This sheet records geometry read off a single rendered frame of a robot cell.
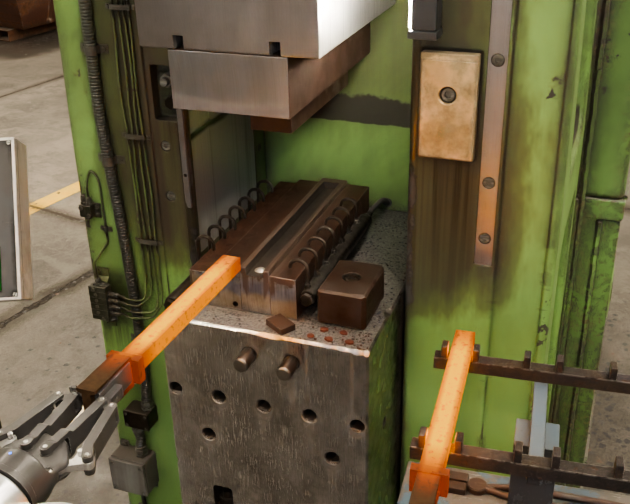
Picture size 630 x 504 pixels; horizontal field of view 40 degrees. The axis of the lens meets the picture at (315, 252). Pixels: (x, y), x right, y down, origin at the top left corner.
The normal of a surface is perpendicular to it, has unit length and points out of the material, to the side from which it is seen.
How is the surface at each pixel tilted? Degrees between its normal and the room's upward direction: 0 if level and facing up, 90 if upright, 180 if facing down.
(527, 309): 90
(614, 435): 0
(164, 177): 90
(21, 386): 0
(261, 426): 90
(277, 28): 90
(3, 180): 60
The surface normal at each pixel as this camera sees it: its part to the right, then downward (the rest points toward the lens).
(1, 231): 0.06, -0.05
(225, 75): -0.34, 0.43
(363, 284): -0.02, -0.89
